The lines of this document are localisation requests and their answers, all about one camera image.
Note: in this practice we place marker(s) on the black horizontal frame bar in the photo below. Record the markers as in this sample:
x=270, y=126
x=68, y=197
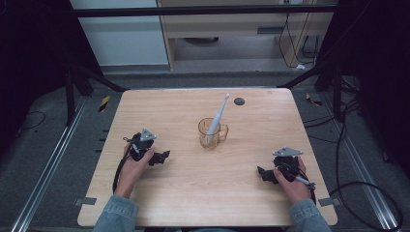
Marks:
x=193, y=11

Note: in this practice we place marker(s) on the amber glass mug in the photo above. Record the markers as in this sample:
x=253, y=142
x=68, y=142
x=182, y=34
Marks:
x=206, y=140

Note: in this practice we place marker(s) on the white cabinet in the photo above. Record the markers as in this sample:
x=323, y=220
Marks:
x=122, y=42

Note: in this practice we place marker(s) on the white plug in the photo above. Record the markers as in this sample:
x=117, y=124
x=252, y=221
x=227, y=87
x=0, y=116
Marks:
x=300, y=67

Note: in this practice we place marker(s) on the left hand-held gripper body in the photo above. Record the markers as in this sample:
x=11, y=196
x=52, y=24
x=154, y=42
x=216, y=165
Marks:
x=141, y=146

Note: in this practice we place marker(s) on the aluminium floor rail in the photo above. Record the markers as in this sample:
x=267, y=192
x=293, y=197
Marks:
x=364, y=164
x=48, y=167

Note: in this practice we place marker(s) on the person's right hand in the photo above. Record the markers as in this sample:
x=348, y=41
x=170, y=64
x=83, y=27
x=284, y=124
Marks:
x=294, y=190

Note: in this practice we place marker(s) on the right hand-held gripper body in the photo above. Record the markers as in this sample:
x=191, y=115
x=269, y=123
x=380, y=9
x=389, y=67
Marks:
x=286, y=164

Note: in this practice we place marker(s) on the black metal stand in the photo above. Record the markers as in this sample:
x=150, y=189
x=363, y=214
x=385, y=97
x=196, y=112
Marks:
x=70, y=96
x=336, y=93

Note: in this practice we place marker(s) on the person's left hand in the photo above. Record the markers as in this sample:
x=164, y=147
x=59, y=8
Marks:
x=133, y=175

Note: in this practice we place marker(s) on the white electric toothbrush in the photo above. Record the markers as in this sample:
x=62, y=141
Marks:
x=219, y=112

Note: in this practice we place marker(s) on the dark curtain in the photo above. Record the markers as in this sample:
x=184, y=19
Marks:
x=35, y=48
x=380, y=64

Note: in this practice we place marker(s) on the grey table bracket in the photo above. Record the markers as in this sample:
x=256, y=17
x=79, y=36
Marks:
x=328, y=202
x=85, y=201

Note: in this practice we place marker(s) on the dark round table grommet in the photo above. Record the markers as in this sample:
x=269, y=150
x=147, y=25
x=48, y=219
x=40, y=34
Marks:
x=239, y=101

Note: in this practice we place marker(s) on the light wooden desk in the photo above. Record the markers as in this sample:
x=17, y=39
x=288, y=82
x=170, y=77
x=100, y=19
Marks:
x=225, y=24

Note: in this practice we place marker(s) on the yellow black tape strip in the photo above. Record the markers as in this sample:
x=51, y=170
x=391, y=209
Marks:
x=313, y=100
x=104, y=103

